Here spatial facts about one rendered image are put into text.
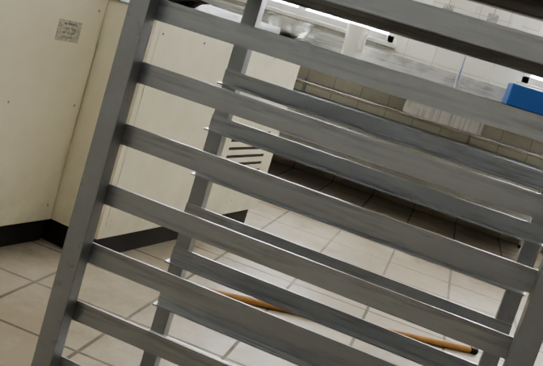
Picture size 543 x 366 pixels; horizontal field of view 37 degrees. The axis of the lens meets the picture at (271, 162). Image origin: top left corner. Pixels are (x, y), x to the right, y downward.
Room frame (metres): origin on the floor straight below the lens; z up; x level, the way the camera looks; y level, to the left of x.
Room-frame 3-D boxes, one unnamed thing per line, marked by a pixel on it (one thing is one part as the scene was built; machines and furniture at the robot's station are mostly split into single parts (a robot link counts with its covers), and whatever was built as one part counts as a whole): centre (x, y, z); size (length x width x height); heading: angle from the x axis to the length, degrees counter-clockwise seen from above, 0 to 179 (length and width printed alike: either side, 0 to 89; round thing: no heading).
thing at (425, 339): (2.67, -0.33, 0.01); 1.20 x 0.03 x 0.03; 104
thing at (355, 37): (5.22, -0.29, 0.98); 0.18 x 0.14 x 0.20; 29
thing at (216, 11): (3.17, 0.38, 0.88); 1.28 x 0.01 x 0.07; 159
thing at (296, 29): (5.45, 0.15, 0.94); 0.33 x 0.33 x 0.12
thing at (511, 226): (1.44, -0.17, 0.69); 0.64 x 0.03 x 0.03; 75
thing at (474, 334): (1.06, -0.07, 0.60); 0.64 x 0.03 x 0.03; 75
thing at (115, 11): (3.25, 0.57, 0.42); 1.28 x 0.72 x 0.84; 159
